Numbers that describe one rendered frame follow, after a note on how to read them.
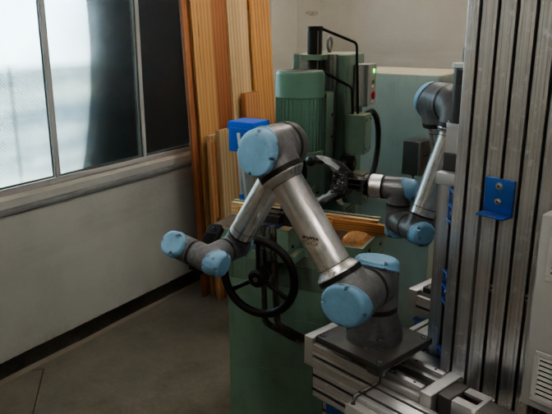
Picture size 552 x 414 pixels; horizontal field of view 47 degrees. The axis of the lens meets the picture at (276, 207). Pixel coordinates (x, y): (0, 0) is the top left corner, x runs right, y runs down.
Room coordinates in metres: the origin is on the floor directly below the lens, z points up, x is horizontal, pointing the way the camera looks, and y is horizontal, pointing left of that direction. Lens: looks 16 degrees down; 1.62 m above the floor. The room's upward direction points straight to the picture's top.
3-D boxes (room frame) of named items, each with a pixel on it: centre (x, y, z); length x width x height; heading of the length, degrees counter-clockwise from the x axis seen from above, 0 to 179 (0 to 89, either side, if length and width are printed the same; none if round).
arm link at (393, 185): (1.95, -0.39, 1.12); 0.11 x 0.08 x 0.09; 65
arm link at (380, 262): (1.54, -0.26, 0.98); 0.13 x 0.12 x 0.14; 148
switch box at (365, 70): (2.53, -0.35, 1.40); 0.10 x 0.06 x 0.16; 155
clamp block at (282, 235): (2.12, -0.01, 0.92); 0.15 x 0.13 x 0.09; 65
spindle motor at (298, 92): (2.30, -0.09, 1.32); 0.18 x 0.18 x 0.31
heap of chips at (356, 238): (2.11, -0.28, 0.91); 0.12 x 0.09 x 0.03; 155
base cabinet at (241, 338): (2.41, -0.14, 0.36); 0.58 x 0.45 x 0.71; 155
